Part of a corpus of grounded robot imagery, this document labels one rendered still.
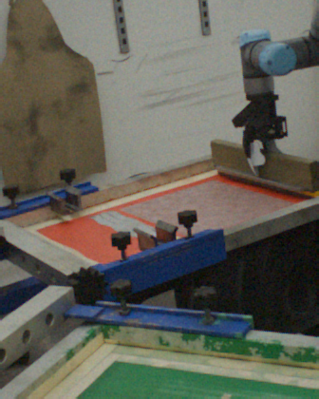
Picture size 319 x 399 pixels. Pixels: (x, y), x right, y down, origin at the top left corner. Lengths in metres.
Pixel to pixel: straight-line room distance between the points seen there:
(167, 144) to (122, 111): 0.32
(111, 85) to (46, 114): 0.38
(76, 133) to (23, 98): 0.31
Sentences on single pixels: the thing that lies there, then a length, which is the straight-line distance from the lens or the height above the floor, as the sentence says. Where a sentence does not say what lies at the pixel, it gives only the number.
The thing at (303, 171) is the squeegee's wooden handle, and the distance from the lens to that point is 2.19.
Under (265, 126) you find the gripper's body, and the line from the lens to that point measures 2.25.
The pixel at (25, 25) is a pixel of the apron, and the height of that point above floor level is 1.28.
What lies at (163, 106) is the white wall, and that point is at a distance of 4.52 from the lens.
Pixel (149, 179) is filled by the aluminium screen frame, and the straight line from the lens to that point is 2.44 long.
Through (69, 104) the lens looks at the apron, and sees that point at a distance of 4.18.
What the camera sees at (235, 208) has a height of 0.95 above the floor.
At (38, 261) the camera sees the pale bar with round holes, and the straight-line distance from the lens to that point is 1.80.
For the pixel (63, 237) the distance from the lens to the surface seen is 2.17.
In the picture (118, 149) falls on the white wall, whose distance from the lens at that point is 4.41.
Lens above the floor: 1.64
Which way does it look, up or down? 16 degrees down
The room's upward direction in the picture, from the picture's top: 8 degrees counter-clockwise
